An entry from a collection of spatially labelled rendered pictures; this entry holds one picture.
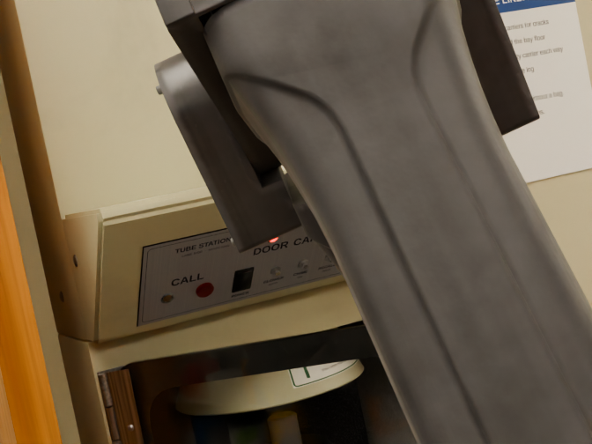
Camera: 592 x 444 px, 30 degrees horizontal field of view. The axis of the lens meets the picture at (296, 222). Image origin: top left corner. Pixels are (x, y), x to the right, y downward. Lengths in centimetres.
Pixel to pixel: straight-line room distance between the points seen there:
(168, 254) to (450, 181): 56
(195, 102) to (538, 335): 16
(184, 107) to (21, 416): 45
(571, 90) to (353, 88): 139
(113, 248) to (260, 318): 19
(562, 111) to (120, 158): 88
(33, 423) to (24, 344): 5
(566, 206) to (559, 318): 138
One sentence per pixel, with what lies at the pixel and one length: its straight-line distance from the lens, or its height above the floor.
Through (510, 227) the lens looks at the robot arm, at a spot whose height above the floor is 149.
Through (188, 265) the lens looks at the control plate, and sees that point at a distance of 82.
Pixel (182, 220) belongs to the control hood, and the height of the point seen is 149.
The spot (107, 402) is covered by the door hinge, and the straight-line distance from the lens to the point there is 87.
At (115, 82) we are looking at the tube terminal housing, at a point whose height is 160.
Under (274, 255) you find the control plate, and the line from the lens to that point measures 85.
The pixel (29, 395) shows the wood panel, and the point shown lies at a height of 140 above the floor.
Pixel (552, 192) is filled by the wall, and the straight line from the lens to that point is 161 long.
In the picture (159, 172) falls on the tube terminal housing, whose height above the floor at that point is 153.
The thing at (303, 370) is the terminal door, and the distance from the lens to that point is 81.
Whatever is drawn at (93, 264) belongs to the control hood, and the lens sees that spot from 80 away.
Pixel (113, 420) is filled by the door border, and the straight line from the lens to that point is 87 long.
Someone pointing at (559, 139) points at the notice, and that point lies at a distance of 162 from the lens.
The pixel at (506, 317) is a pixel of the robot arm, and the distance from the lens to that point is 24.
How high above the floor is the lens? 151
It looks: 3 degrees down
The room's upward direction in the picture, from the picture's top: 11 degrees counter-clockwise
